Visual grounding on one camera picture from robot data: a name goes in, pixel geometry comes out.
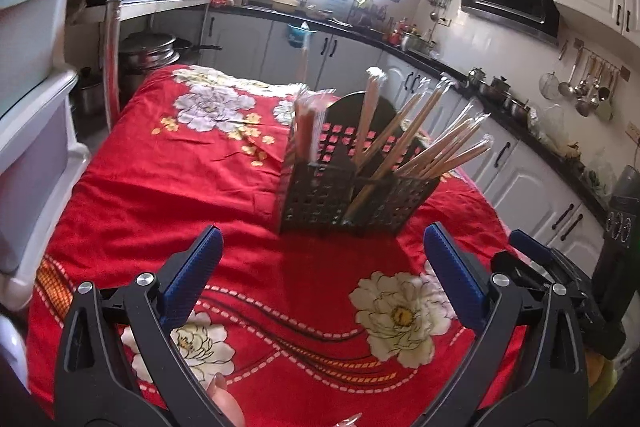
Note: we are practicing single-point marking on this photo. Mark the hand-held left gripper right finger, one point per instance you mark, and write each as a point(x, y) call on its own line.
point(455, 277)

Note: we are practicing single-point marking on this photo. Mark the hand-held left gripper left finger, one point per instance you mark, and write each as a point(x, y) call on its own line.
point(195, 272)

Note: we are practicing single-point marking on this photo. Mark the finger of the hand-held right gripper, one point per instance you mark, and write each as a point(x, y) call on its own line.
point(532, 252)

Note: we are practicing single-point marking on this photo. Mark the group of chopsticks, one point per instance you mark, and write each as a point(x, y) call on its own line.
point(435, 152)

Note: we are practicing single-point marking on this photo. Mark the dark plastic utensil basket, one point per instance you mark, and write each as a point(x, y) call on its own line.
point(320, 202)

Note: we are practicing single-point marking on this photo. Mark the person's right forearm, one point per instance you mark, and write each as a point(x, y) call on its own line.
point(600, 377)

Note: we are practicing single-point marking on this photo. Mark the row of hanging metal utensils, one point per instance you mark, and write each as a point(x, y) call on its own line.
point(585, 82)

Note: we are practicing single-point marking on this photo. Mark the person's left hand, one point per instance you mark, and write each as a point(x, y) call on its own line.
point(227, 407)

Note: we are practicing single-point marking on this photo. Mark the white base cabinets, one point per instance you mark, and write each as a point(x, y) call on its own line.
point(525, 187)

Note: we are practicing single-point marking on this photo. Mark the red floral tablecloth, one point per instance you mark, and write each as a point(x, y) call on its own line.
point(175, 187)

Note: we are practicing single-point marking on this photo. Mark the vegetables on counter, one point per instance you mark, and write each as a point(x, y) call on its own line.
point(585, 167)

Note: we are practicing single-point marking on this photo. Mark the clear plastic bag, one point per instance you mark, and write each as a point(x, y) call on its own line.
point(547, 124)

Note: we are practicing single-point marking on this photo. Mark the metal pot with lid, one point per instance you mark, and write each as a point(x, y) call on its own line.
point(500, 88)
point(518, 107)

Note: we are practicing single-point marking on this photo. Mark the small metal kettle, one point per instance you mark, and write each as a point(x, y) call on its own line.
point(477, 77)

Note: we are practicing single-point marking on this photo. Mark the small steel pot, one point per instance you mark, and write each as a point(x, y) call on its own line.
point(90, 92)

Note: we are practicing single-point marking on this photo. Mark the pale plastic drawer cabinet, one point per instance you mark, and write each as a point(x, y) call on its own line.
point(35, 132)

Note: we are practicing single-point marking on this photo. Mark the steel steamer pot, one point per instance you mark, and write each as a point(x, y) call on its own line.
point(147, 54)

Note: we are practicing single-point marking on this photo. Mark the black frying pan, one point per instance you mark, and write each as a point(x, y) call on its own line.
point(197, 47)

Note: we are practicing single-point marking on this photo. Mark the stainless steel table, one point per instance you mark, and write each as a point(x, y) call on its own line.
point(112, 57)

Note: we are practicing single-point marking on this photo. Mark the large steel pot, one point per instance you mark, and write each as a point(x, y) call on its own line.
point(416, 41)

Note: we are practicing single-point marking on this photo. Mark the blue hanging bin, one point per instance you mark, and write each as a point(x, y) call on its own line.
point(299, 34)

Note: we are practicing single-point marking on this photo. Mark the wall outlet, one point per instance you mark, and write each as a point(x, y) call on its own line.
point(634, 129)

